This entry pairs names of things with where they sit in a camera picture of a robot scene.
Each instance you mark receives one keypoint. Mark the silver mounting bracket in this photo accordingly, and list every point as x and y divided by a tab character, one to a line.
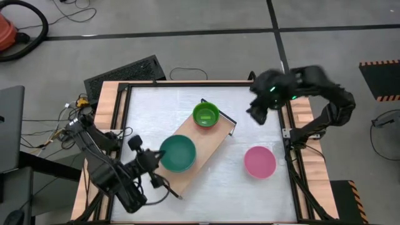
287	132

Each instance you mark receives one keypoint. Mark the yellow connector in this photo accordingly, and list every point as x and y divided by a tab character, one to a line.
82	102

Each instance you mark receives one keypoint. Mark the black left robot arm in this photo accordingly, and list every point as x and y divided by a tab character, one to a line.
106	175

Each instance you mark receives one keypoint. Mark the black clamp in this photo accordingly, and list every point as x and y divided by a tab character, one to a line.
252	76

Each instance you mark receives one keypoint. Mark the grey round stand base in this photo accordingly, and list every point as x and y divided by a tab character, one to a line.
387	137

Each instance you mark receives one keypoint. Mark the small green bowl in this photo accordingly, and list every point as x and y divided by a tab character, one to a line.
205	114

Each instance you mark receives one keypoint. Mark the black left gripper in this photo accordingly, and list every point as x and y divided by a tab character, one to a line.
143	165

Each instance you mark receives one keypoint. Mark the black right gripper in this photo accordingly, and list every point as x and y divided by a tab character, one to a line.
268	90

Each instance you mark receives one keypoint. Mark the large dark green bowl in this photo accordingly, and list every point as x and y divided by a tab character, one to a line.
178	153

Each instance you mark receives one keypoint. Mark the black hazard-striped floor mat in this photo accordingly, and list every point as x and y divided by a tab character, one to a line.
381	79
347	203

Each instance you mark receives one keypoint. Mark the large pink bowl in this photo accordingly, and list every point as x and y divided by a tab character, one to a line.
260	162

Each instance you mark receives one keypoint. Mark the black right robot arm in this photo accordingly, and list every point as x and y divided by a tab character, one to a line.
340	106

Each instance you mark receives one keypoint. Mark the orange vacuum cleaner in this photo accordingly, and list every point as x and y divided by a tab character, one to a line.
6	32

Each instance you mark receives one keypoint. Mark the black computer mouse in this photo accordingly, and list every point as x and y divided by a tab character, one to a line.
14	217

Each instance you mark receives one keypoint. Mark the black desk beam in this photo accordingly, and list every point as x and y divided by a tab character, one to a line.
50	165

